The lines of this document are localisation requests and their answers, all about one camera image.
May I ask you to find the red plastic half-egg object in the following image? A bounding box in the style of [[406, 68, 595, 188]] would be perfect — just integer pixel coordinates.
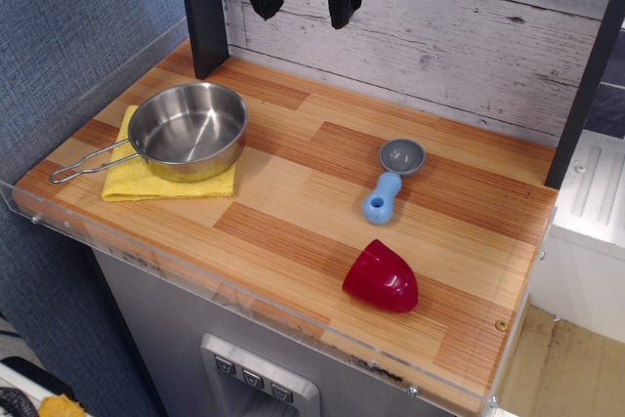
[[342, 239, 419, 313]]

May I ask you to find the stainless steel pot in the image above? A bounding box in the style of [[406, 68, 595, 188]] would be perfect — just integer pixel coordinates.
[[49, 82, 249, 184]]

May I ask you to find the yellow black object bottom-left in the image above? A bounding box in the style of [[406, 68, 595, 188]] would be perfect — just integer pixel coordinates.
[[1, 387, 88, 417]]

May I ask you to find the blue grey toy scoop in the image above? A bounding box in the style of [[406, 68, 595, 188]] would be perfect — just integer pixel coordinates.
[[361, 139, 426, 225]]

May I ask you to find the yellow folded cloth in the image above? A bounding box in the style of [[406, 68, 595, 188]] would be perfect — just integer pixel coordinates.
[[101, 104, 236, 202]]

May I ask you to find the clear acrylic table guard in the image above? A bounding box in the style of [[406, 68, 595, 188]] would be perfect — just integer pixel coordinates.
[[3, 43, 556, 411]]

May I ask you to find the silver toy fridge cabinet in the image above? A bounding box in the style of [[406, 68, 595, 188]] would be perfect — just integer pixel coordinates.
[[96, 251, 490, 416]]

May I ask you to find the white toy sink unit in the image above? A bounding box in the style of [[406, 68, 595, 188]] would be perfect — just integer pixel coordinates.
[[529, 131, 624, 342]]

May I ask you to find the silver dispenser button panel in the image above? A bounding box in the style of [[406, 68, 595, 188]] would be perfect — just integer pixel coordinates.
[[200, 333, 321, 416]]

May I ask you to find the black left vertical post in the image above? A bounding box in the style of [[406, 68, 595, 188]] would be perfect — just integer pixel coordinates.
[[184, 0, 229, 79]]

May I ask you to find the black vertical post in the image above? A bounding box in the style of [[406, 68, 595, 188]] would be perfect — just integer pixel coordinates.
[[184, 0, 229, 79], [544, 0, 624, 189]]

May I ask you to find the black right vertical post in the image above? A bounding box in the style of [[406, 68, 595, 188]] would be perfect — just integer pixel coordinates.
[[544, 0, 624, 189]]

